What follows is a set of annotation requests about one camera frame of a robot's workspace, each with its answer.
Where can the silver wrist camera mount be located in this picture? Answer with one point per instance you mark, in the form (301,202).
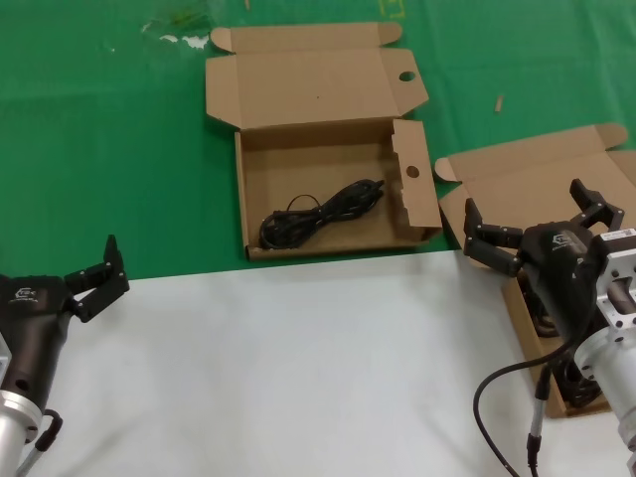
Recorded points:
(4,355)
(618,278)

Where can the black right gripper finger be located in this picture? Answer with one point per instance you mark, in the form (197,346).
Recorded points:
(492,246)
(603,213)

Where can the small wooden stick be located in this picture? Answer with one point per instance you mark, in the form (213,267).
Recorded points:
(499,104)

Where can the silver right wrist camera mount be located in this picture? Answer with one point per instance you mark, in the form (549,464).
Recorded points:
(618,278)

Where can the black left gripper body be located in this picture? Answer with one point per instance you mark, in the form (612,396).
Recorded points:
(30,323)

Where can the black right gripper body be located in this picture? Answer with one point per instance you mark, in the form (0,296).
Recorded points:
(556,268)

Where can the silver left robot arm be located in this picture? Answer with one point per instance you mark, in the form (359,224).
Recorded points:
(12,427)

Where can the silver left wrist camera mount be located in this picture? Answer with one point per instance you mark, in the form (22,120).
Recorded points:
(4,355)

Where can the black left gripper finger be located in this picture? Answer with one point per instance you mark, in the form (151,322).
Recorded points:
(102,288)

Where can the green mat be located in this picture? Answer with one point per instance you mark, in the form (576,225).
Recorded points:
(99,124)

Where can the open cardboard box with holes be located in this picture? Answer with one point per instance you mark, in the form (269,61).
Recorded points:
(318,149)

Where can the white tape scraps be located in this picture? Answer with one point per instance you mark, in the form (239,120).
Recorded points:
(191,41)

